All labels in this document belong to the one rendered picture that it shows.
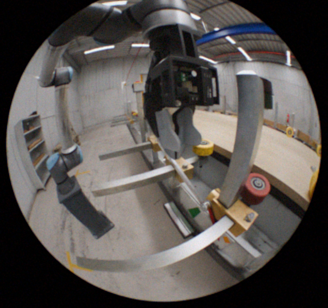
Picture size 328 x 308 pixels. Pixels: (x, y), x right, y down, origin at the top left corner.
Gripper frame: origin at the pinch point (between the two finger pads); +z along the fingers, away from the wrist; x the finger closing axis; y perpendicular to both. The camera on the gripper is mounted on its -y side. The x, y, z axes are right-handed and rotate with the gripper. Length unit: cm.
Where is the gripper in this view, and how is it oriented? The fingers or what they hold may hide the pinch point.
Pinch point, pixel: (173, 151)
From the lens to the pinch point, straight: 20.1
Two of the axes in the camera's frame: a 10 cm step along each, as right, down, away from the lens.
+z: 0.7, 9.2, 3.9
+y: 4.1, 3.3, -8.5
